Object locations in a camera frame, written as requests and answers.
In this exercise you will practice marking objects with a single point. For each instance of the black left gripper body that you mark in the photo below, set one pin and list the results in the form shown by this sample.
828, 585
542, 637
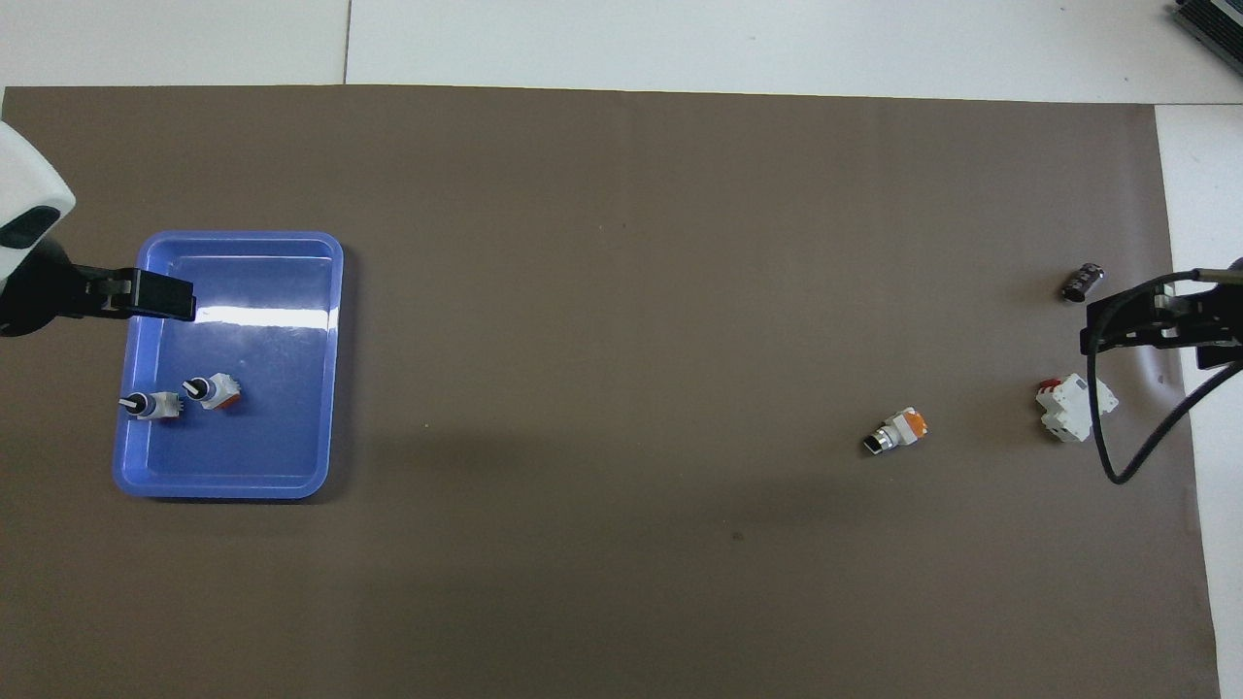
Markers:
44, 291

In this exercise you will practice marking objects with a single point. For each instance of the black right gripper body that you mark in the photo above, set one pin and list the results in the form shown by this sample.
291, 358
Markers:
1224, 320

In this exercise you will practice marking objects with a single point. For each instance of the switch with silver collar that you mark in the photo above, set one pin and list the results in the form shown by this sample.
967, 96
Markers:
898, 430

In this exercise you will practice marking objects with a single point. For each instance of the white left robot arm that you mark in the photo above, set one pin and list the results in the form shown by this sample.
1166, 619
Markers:
24, 175

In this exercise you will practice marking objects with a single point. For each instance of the small black terminal block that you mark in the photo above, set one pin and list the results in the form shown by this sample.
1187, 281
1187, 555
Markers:
1083, 282

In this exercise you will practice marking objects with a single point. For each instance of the white circuit breaker red lever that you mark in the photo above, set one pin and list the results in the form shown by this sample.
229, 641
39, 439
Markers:
1068, 408

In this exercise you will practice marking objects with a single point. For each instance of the blue plastic tray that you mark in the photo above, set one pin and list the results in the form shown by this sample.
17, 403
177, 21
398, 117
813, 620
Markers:
262, 437

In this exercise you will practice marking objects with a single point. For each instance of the brown table mat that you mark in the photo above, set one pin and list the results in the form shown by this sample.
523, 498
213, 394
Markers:
621, 340

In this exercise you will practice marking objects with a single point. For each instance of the selector switch with black knob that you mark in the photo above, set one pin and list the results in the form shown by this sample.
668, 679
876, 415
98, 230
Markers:
214, 391
155, 405

